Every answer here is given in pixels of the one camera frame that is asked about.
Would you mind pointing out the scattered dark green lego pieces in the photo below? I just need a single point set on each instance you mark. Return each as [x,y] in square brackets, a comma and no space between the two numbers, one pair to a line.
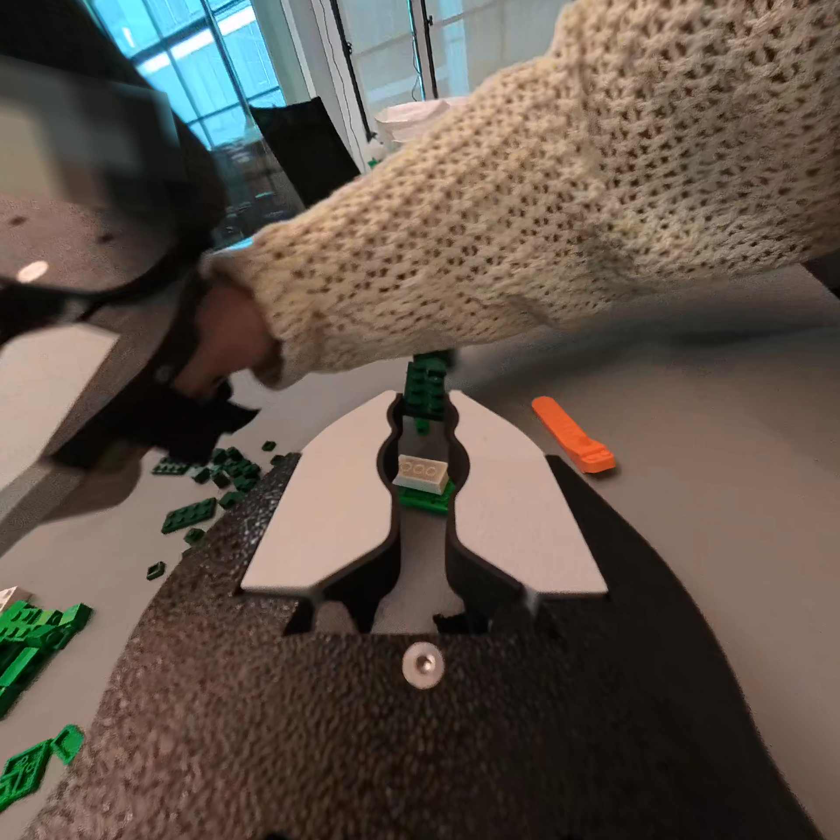
[217,479]

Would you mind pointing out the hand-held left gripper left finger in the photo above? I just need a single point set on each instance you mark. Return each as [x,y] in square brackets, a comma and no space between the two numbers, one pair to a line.
[328,505]

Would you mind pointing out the person's right forearm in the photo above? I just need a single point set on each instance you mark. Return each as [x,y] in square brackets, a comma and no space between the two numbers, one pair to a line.
[525,184]

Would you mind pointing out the pile of bright green lego pieces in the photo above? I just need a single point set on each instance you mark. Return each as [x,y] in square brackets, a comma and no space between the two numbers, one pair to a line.
[33,656]

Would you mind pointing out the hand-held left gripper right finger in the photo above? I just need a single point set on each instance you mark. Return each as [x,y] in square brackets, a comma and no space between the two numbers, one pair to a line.
[519,512]

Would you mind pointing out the orange brick separator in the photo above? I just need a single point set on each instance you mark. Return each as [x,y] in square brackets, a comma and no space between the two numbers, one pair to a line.
[575,436]

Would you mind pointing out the green lego base, tan brick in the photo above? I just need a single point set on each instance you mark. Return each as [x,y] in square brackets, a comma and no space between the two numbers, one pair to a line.
[424,483]

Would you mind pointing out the dark green lego brick stack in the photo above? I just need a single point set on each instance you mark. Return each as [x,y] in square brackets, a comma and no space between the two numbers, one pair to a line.
[425,387]

